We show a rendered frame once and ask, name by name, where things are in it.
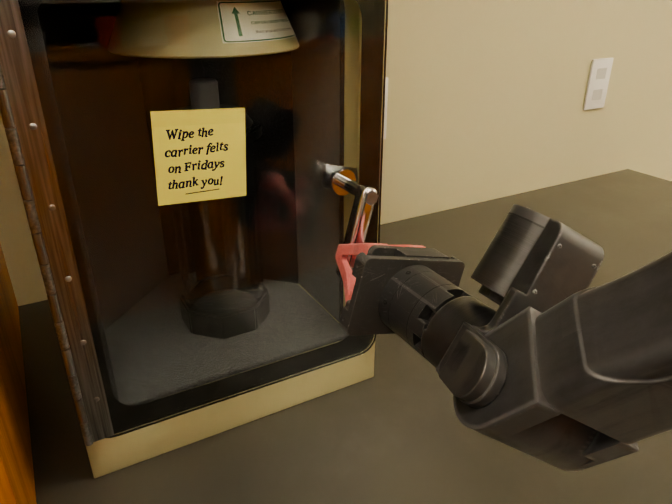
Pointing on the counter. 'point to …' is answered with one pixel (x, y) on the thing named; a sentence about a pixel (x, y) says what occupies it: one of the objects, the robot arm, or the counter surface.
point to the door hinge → (44, 266)
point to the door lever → (346, 182)
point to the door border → (50, 218)
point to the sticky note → (199, 154)
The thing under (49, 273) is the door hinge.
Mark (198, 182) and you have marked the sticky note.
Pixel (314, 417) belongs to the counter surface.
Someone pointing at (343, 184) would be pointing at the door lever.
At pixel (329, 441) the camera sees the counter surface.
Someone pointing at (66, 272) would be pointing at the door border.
